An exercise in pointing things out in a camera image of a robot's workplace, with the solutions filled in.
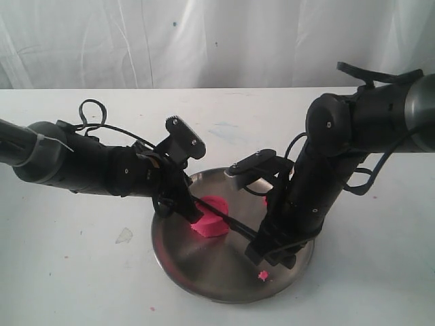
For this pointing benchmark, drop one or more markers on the black knife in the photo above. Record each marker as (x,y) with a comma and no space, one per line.
(233,224)

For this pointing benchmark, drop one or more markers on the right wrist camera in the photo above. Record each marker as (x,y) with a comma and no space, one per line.
(264,164)

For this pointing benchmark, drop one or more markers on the round stainless steel plate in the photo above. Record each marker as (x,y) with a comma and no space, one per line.
(217,268)

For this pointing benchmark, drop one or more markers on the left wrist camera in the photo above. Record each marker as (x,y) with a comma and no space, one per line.
(182,142)

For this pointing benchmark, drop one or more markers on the pink clay lump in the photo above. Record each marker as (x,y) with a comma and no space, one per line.
(211,225)

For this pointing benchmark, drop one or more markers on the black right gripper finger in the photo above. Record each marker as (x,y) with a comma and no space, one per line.
(258,249)

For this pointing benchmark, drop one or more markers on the pink sand crumb lower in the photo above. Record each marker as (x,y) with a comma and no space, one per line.
(264,275)

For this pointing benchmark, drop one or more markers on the white plastic backdrop curtain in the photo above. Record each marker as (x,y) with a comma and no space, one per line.
(209,44)

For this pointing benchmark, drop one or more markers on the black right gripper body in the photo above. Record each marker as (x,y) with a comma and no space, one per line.
(293,215)

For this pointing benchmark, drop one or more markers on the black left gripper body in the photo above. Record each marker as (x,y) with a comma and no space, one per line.
(172,194)

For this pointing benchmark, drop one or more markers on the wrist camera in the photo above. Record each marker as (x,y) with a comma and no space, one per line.
(182,142)
(264,164)

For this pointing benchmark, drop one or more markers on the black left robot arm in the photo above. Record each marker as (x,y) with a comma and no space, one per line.
(56,155)

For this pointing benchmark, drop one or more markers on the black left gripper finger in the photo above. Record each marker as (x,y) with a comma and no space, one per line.
(187,207)

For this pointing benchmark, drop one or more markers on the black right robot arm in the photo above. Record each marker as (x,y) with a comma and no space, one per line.
(349,139)

